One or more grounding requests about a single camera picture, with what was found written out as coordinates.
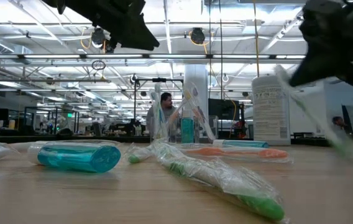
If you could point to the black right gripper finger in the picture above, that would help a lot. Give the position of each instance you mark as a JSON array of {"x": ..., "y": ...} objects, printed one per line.
[{"x": 316, "y": 65}]

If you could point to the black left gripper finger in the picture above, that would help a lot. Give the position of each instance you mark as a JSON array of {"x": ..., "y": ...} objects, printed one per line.
[{"x": 136, "y": 34}]

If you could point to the blue mouthwash bottle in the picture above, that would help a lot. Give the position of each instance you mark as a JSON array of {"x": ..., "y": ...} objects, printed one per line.
[
  {"x": 187, "y": 130},
  {"x": 80, "y": 158},
  {"x": 245, "y": 144}
]

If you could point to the long ceiling light strip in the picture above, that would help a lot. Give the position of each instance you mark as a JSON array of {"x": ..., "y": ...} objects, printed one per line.
[{"x": 176, "y": 56}]

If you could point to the person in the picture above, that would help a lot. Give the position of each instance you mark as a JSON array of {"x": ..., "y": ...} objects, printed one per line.
[
  {"x": 338, "y": 120},
  {"x": 166, "y": 102}
]

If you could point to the white wipes canister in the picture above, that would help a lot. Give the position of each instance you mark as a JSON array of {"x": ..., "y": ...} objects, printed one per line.
[{"x": 271, "y": 112}]

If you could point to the white pillar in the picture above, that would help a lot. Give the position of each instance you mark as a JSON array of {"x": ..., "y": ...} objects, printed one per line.
[{"x": 196, "y": 74}]

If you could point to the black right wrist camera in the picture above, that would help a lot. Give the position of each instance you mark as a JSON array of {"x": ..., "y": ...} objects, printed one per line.
[{"x": 352, "y": 76}]

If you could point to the black camera stand frame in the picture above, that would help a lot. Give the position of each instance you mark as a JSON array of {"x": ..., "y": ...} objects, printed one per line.
[{"x": 159, "y": 80}]

